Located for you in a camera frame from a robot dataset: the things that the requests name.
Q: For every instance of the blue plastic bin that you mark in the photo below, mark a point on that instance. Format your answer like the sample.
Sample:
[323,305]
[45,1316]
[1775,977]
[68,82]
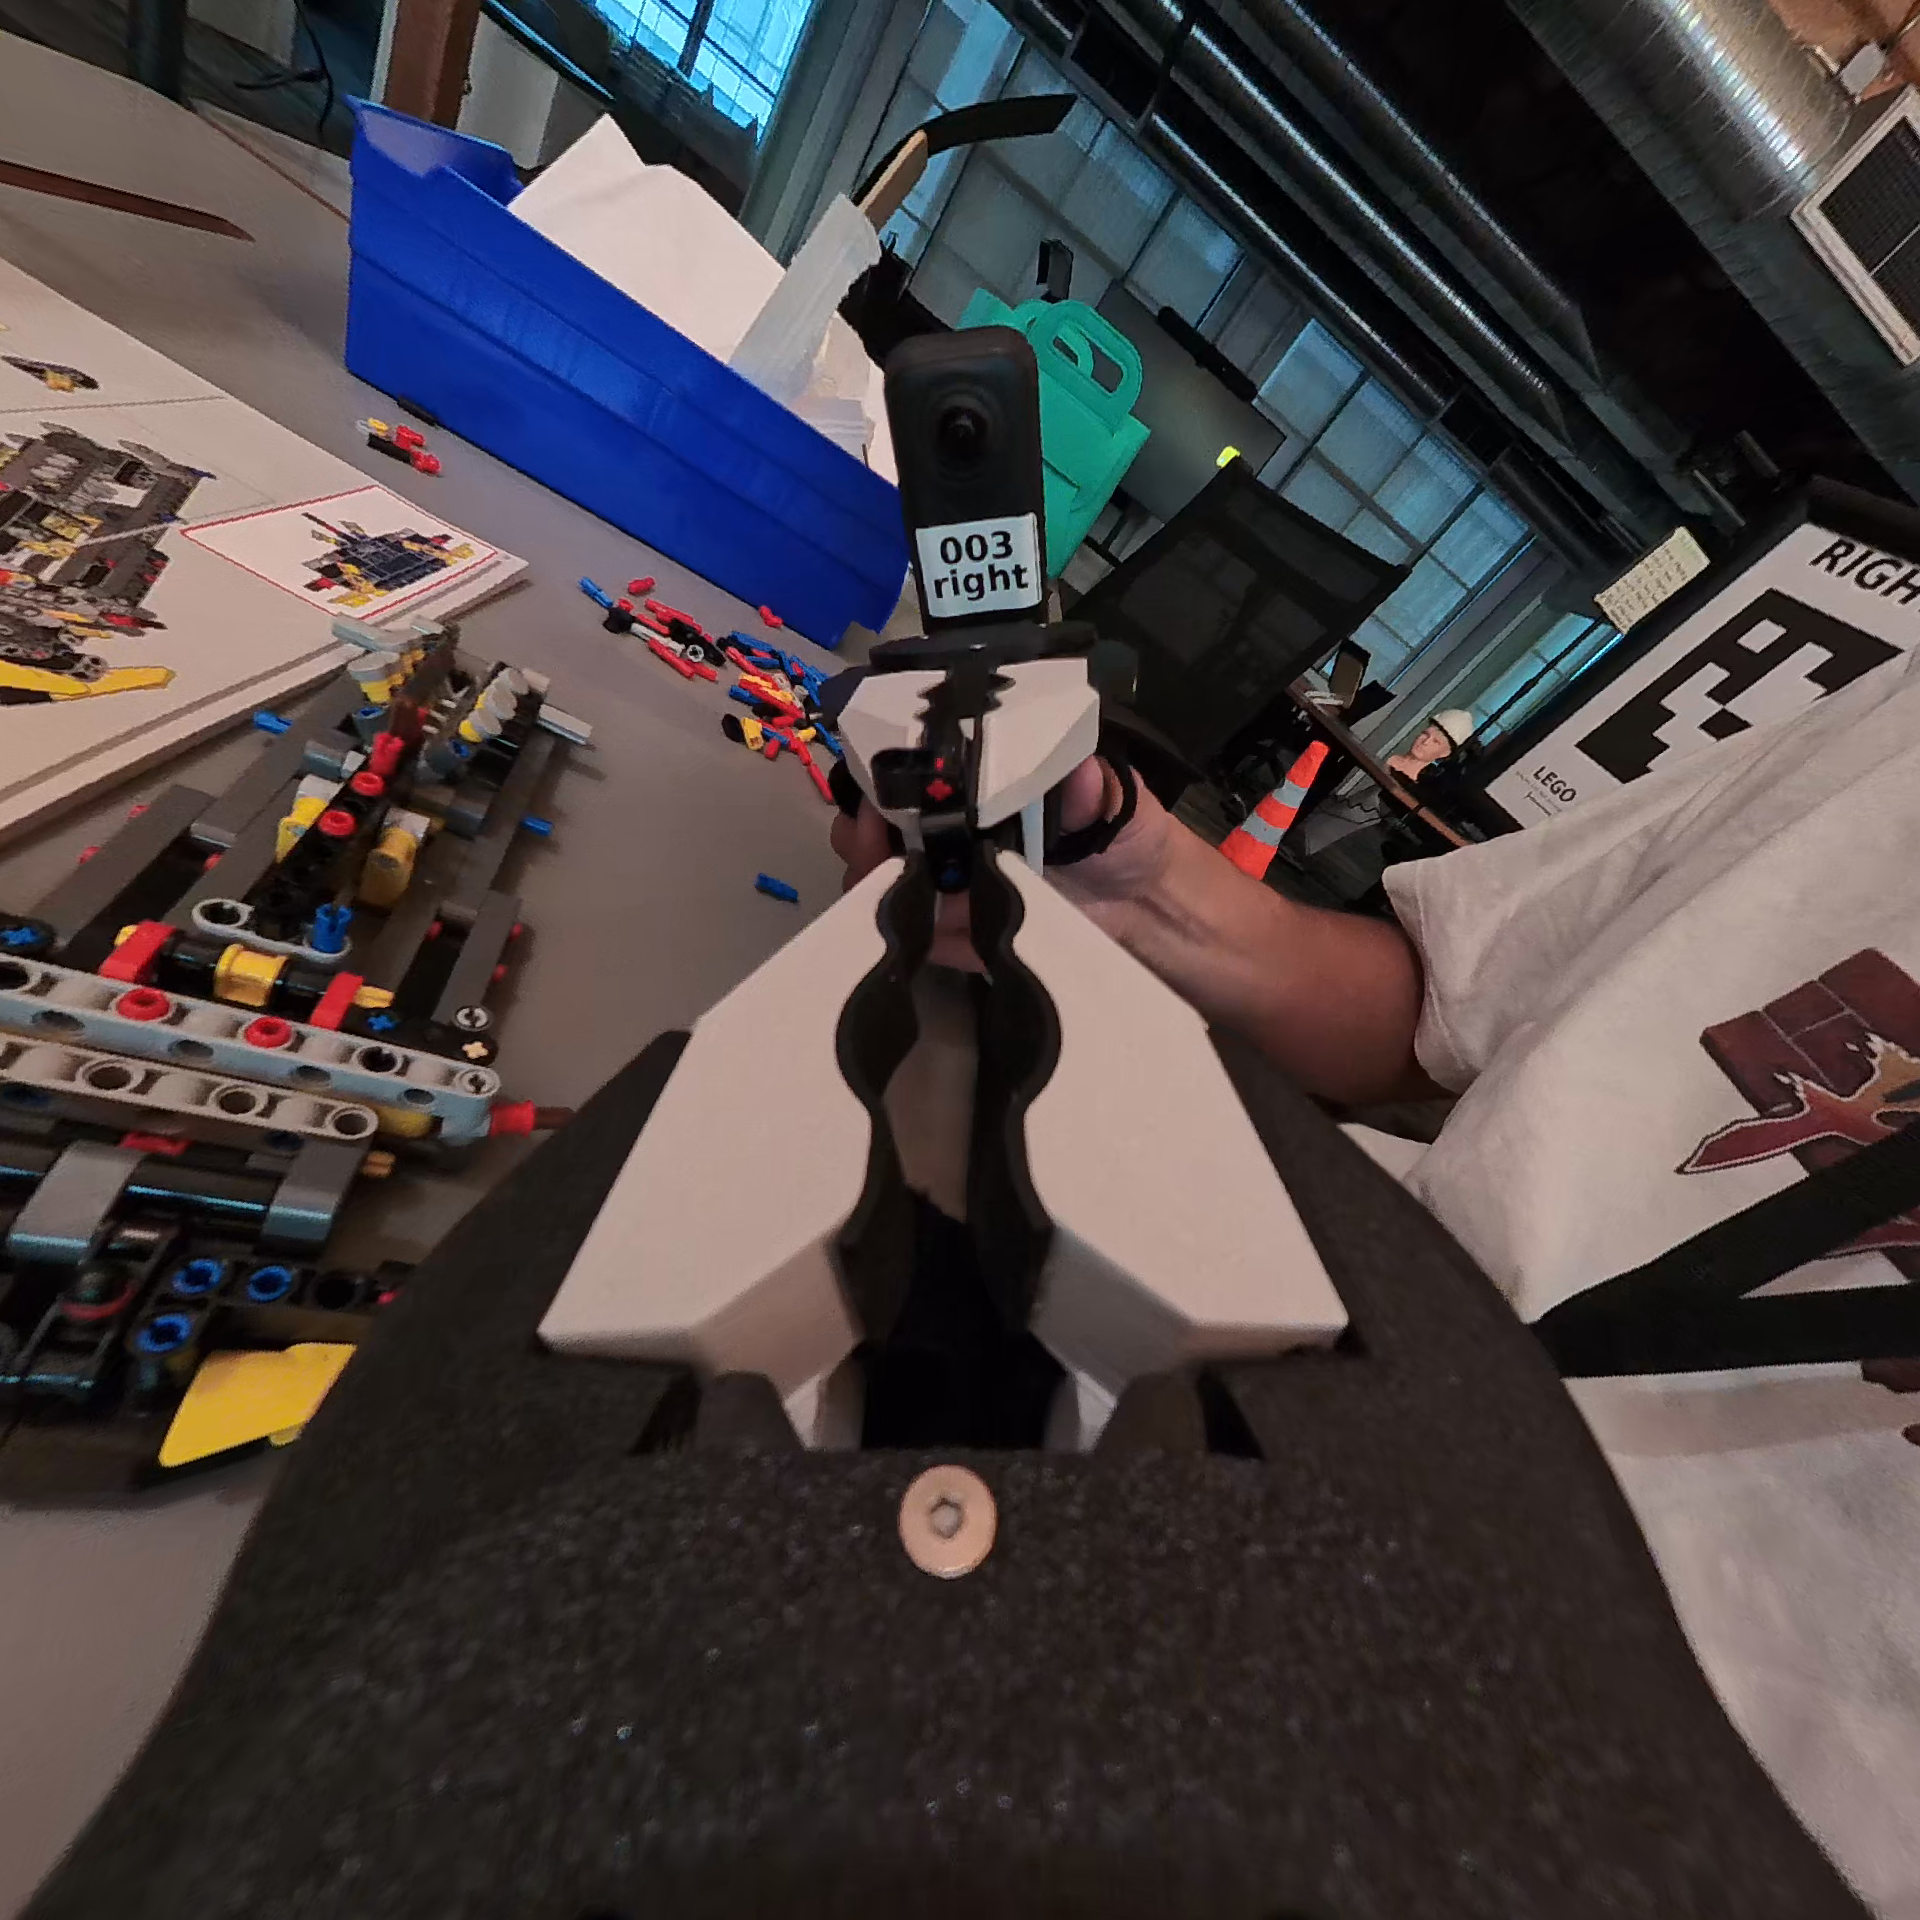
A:
[599,402]

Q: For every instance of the white ceiling vent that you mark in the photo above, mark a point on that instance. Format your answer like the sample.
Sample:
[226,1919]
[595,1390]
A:
[1875,223]

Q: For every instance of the black white marker board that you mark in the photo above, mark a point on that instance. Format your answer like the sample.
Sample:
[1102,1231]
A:
[1728,677]

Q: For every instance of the silver air duct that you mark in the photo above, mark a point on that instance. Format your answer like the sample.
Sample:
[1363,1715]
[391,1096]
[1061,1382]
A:
[1696,90]

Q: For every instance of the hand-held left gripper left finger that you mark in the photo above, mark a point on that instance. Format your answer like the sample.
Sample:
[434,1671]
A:
[706,1201]

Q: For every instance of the beige board on stand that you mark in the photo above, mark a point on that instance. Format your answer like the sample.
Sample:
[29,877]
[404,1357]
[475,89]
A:
[931,141]

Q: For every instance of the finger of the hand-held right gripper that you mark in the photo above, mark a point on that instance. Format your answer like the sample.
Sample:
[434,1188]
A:
[1043,751]
[880,726]

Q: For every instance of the lego instruction booklet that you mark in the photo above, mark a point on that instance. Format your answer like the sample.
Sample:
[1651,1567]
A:
[226,629]

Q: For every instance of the white paper bags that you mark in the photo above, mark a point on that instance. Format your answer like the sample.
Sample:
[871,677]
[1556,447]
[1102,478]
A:
[663,240]

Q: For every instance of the black office chair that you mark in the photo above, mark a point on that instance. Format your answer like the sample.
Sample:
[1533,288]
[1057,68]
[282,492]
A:
[1231,615]

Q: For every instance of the wooden support beam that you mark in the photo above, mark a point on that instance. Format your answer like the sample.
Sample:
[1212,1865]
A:
[431,54]

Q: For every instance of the large grid window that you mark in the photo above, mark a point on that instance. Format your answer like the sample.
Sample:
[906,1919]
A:
[706,36]

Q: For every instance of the person's right hand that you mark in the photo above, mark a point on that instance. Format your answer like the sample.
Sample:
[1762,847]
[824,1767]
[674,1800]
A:
[1141,872]

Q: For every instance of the person's right forearm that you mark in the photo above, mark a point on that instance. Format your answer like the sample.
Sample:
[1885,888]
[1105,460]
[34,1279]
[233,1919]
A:
[1288,977]

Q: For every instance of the pile of mixed lego pins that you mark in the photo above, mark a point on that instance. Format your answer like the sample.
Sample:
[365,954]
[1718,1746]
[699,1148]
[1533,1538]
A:
[752,690]

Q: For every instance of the small black lego connector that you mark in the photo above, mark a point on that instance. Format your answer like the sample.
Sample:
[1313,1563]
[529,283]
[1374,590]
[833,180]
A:
[906,781]

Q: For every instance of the orange traffic cone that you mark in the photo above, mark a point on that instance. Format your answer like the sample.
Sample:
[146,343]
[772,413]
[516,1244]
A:
[1275,817]

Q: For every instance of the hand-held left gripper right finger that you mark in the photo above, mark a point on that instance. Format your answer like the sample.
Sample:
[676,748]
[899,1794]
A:
[1200,1201]

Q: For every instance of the lego car chassis model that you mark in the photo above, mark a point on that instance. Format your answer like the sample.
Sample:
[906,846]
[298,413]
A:
[257,1053]

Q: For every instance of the small cluster of lego bushes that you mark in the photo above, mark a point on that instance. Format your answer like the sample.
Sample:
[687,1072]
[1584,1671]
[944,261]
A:
[404,447]

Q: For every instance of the green felt bag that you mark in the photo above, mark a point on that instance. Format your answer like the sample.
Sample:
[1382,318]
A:
[1085,421]

